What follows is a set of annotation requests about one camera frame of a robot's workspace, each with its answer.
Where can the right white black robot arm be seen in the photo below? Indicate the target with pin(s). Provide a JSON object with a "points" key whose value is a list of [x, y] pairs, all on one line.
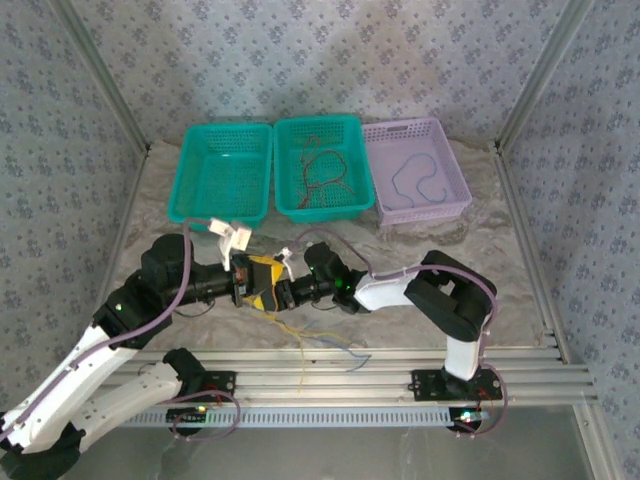
{"points": [[385, 295]]}

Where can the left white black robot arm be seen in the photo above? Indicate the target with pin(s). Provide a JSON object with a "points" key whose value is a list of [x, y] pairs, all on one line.
{"points": [[75, 385]]}

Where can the teal plastic basket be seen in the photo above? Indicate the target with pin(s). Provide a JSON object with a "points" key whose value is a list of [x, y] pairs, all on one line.
{"points": [[225, 165], [350, 145]]}

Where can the lilac plastic basket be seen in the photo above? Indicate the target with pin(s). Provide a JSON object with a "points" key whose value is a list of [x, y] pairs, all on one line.
{"points": [[385, 150]]}

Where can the left black controller board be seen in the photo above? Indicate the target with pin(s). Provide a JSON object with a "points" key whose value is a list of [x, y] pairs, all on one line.
{"points": [[187, 414]]}

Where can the black controller board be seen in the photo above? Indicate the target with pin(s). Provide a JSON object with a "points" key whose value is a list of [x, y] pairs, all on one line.
{"points": [[467, 416], [187, 414]]}

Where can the right black controller board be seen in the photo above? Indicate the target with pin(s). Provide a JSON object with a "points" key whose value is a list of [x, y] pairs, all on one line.
{"points": [[467, 416]]}

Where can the aluminium table edge rail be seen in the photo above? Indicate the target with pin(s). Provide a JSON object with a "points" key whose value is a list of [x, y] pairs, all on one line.
{"points": [[510, 180], [124, 225]]}

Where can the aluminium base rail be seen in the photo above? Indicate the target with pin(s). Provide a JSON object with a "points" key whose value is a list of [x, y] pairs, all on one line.
{"points": [[320, 380]]}

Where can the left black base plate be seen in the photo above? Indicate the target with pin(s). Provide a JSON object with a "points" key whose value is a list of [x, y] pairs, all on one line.
{"points": [[220, 382]]}

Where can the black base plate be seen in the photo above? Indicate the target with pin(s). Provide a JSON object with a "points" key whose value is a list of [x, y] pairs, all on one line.
{"points": [[220, 382], [425, 385]]}

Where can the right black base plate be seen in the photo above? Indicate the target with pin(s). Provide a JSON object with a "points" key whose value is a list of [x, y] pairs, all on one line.
{"points": [[425, 385]]}

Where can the aluminium frame post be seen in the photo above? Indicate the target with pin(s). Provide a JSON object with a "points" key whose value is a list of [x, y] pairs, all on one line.
{"points": [[102, 75], [541, 75]]}

